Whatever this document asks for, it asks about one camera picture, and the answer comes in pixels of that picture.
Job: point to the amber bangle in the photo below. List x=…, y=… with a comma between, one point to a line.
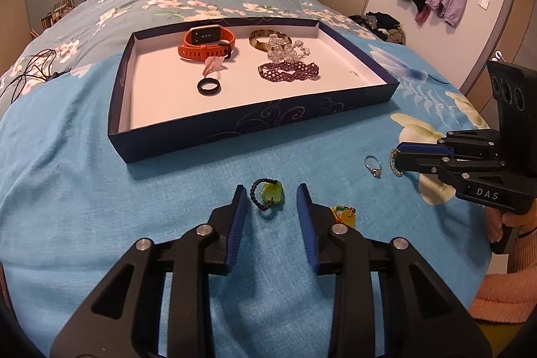
x=260, y=32

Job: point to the person's right forearm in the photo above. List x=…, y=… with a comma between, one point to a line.
x=503, y=299

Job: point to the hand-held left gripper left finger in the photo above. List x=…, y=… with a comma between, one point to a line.
x=237, y=228

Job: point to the dark red scarf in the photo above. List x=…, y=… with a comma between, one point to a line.
x=421, y=15

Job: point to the pile of dark clothes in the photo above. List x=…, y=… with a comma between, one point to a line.
x=377, y=26

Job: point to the navy patterned box lid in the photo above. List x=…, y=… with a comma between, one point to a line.
x=168, y=102

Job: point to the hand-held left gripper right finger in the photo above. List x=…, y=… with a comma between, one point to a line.
x=306, y=228

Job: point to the orange smart watch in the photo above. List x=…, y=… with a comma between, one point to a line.
x=205, y=34

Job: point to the cluttered nightstand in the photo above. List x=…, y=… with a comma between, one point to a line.
x=58, y=12

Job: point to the person's right hand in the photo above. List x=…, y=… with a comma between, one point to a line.
x=522, y=217

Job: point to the door frame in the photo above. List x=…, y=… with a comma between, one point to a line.
x=509, y=5

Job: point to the blue floral blanket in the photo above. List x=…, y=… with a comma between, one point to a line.
x=126, y=215

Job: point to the white light switch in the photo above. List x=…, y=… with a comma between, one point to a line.
x=484, y=2

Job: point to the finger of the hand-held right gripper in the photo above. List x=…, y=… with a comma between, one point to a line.
x=419, y=149
x=419, y=164

